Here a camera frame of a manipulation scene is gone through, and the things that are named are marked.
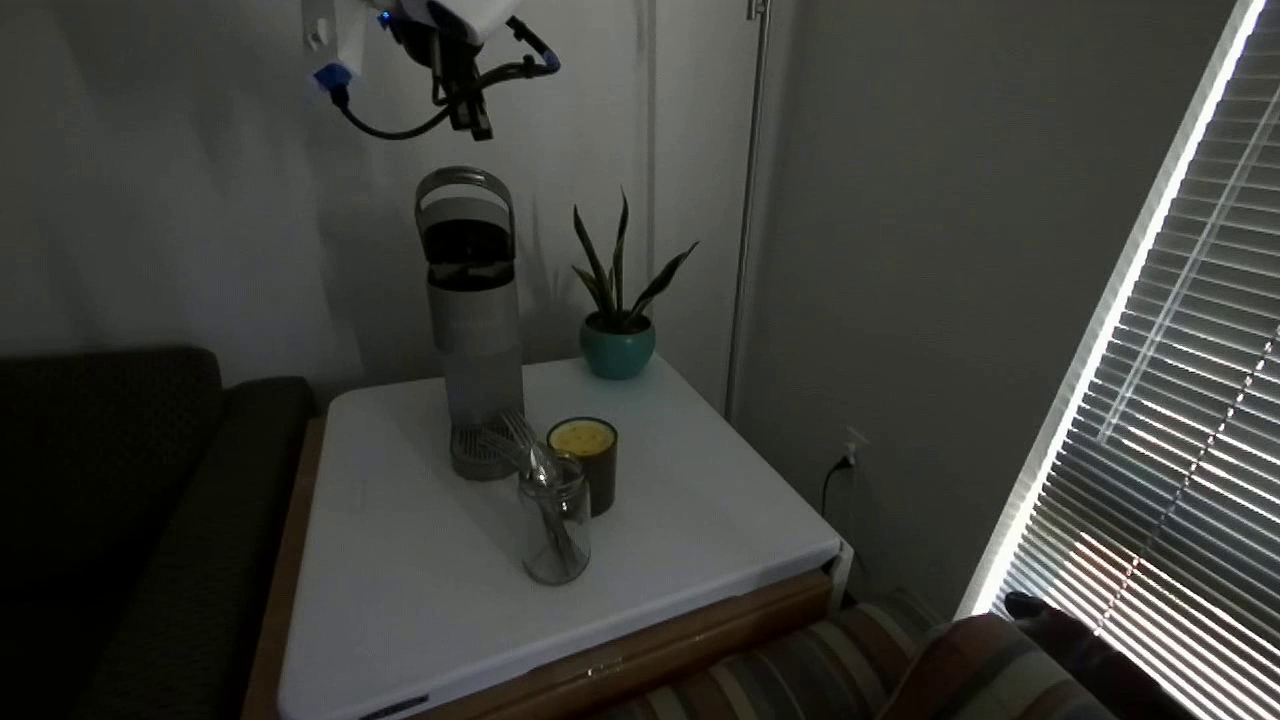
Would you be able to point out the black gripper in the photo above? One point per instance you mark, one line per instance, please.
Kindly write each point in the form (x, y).
(452, 47)

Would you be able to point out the grey coffee maker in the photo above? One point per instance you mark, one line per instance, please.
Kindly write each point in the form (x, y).
(475, 320)

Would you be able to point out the teal plant pot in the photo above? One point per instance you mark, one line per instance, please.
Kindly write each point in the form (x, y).
(616, 348)

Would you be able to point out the yellow candle in dark jar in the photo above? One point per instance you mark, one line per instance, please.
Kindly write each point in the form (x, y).
(586, 462)

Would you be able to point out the thin metal utensil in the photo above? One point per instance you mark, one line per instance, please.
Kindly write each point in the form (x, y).
(551, 515)

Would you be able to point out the clear glass jar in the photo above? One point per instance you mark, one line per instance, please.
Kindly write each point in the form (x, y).
(554, 534)

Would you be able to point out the white plastic board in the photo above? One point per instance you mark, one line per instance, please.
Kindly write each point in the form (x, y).
(427, 573)

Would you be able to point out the dark plain couch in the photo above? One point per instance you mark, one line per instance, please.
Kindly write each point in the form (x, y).
(121, 522)

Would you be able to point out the wooden side table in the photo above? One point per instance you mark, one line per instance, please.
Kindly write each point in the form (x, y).
(695, 634)

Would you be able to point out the striped sofa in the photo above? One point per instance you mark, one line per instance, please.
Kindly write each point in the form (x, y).
(826, 665)

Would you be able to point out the window blinds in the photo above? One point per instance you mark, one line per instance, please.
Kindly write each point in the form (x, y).
(1174, 425)

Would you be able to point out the white wall outlet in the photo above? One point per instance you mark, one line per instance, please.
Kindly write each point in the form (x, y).
(851, 448)

